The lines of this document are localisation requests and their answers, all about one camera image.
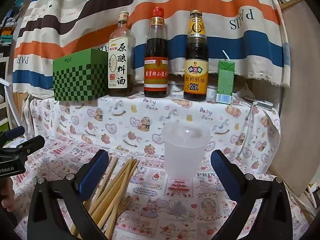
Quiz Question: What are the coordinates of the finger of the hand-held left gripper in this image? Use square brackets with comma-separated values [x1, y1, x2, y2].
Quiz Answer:
[0, 126, 25, 142]
[9, 135, 45, 159]

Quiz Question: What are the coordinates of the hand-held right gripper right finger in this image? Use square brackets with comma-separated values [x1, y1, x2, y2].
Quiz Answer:
[210, 149, 293, 240]

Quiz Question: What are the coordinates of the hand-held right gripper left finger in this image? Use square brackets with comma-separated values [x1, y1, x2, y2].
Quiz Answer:
[27, 149, 110, 240]

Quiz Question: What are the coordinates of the pile of bamboo chopsticks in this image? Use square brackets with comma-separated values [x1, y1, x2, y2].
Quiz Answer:
[69, 156, 140, 240]

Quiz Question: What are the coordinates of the small wooden fork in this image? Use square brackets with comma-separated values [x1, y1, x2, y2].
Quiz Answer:
[110, 195, 134, 230]

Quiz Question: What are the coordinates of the translucent plastic cup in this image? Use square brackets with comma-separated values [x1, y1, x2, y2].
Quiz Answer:
[161, 122, 212, 180]

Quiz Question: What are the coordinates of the person's left hand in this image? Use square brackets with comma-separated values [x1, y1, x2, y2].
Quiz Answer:
[0, 177, 13, 208]

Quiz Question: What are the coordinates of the white storage shelf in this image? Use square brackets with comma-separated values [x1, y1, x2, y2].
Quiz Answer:
[0, 52, 13, 135]

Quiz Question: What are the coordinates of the pink strawberry print cloth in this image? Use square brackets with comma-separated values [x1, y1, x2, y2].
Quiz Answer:
[10, 135, 308, 240]

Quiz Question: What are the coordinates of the green checkered box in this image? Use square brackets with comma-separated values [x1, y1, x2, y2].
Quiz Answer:
[52, 48, 110, 103]

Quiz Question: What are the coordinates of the green drink carton with straw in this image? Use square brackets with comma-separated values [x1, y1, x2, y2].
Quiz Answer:
[215, 50, 236, 105]

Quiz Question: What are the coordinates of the brown wooden board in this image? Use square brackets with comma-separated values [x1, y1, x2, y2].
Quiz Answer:
[265, 0, 320, 205]

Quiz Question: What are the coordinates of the stack of storage boxes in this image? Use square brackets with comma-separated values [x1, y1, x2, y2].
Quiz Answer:
[0, 7, 18, 55]

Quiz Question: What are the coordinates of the cooking wine bottle white label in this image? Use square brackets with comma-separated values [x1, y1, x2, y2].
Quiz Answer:
[108, 11, 135, 97]

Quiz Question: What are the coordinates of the oyster sauce bottle yellow label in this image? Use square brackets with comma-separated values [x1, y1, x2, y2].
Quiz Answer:
[183, 10, 209, 102]

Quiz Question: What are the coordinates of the sesame oil bottle red cap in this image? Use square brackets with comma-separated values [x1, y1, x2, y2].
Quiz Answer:
[144, 7, 169, 98]

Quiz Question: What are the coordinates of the striped fabric backdrop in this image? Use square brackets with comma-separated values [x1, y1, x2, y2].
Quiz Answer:
[12, 0, 292, 100]

